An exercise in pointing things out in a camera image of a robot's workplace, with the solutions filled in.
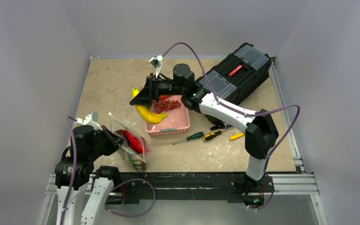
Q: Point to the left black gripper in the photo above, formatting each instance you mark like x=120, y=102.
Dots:
x=115, y=141

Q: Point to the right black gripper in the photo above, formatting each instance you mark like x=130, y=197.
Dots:
x=153, y=88

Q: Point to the yellow banana bunch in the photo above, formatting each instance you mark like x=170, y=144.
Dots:
x=150, y=117

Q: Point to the red chili pepper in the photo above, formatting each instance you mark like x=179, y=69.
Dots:
x=134, y=143

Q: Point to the clear zip top bag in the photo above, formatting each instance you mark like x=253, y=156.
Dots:
x=119, y=128

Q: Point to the green bell pepper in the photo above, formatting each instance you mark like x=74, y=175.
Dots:
x=137, y=163

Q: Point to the pink plastic basket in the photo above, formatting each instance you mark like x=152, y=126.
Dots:
x=176, y=122

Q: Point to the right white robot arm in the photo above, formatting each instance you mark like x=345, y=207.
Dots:
x=259, y=129

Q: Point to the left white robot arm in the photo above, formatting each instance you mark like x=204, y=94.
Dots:
x=82, y=191

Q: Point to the orange carrot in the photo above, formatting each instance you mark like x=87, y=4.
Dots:
x=163, y=97

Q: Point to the purple grapes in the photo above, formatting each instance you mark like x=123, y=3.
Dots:
x=165, y=106

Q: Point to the black yellow screwdriver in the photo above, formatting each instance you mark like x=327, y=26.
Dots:
x=212, y=135

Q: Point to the black pliers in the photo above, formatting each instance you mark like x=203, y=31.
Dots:
x=220, y=125

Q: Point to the black plastic toolbox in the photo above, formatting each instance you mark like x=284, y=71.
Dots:
x=239, y=74

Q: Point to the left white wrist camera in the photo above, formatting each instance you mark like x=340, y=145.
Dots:
x=90, y=119

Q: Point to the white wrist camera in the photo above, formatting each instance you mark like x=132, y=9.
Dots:
x=157, y=63
x=90, y=119

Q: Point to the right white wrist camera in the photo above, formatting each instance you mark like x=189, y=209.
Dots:
x=157, y=63

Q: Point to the green handled screwdriver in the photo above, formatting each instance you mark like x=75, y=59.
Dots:
x=191, y=137

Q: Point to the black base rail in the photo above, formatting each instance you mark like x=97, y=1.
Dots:
x=232, y=187

